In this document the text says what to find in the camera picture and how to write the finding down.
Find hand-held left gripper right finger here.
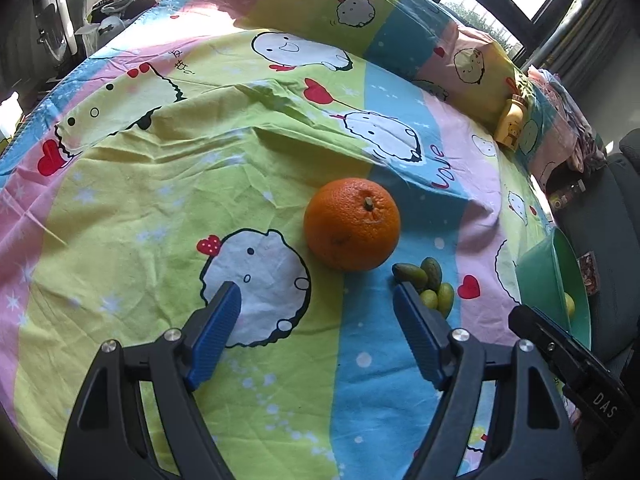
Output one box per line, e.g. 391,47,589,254
392,281,583,480

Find green plastic bowl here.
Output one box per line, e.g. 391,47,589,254
515,227,593,356

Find small clear bottle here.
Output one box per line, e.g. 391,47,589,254
549,178,587,208

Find cartoon printed bed sheet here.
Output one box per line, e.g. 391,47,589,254
0,20,566,480

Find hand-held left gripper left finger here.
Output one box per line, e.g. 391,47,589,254
57,281,243,480

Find pink crumpled cloth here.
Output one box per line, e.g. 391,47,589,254
530,67,608,176

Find large orange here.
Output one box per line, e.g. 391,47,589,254
303,177,402,272

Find small printed packet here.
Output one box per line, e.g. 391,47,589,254
577,252,601,297

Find white cloth pile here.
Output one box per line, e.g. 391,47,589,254
75,0,163,56

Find yellow bear bottle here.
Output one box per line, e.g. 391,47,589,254
494,92,530,150

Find grey curtain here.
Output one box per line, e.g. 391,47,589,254
520,0,640,78

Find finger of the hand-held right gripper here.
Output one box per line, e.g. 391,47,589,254
508,305,612,387

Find dark grey chair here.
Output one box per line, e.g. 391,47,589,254
550,130,640,361

